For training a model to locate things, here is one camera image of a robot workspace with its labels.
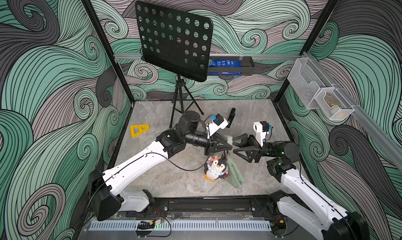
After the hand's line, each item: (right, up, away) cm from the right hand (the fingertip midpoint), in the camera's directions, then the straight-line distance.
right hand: (231, 146), depth 59 cm
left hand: (-1, +1, -1) cm, 1 cm away
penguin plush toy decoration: (-6, -8, +1) cm, 10 cm away
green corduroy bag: (+3, -14, +5) cm, 15 cm away
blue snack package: (+3, +43, +34) cm, 55 cm away
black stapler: (+10, +9, +48) cm, 50 cm away
